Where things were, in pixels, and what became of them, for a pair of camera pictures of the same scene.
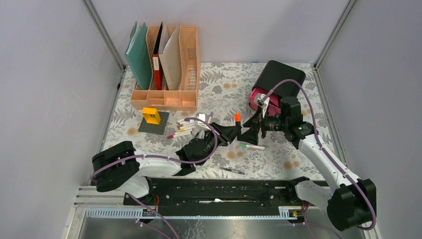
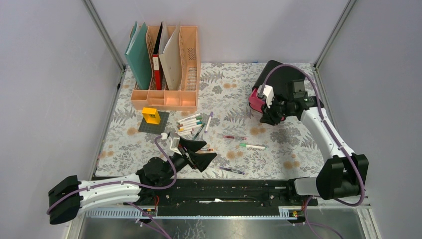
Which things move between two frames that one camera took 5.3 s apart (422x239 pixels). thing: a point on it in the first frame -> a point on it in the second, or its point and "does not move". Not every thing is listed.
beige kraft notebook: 170,56 does not move
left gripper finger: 230,133 -> 202,160
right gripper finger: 250,136 -> 270,117
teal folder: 138,55 does not move
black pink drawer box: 272,74 does not move
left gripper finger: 223,140 -> 190,145
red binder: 157,63 does not move
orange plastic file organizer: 186,99 does not move
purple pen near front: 231,170 does not move
